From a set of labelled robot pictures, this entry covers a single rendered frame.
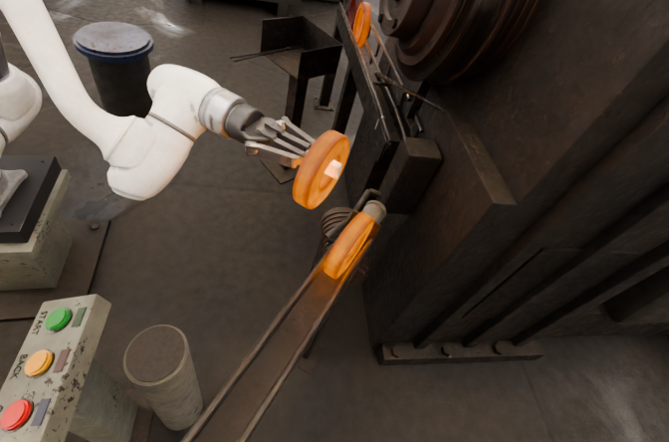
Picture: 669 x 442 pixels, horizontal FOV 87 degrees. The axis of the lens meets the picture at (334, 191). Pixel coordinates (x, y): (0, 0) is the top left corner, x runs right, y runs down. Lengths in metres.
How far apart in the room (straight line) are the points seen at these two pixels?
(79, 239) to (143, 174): 0.96
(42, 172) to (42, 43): 0.65
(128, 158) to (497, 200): 0.72
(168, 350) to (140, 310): 0.64
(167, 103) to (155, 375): 0.53
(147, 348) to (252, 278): 0.71
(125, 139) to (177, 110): 0.11
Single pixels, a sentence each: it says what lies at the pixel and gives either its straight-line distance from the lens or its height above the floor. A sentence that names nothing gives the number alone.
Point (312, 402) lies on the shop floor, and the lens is 1.37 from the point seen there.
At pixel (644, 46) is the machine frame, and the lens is 0.69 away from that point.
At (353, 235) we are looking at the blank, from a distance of 0.70.
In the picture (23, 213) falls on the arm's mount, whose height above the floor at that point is 0.41.
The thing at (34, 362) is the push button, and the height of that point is 0.61.
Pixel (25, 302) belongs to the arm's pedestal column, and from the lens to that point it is 1.61.
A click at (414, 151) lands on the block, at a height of 0.80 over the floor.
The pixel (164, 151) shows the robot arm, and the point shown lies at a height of 0.82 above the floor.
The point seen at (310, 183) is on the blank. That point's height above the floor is 0.90.
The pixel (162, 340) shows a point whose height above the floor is 0.52.
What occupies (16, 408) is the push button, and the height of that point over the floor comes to 0.61.
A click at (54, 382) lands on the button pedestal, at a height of 0.61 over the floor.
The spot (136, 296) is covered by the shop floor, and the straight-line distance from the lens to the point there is 1.52.
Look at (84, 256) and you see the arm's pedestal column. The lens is 1.64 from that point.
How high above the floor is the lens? 1.33
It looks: 46 degrees down
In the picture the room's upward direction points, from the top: 18 degrees clockwise
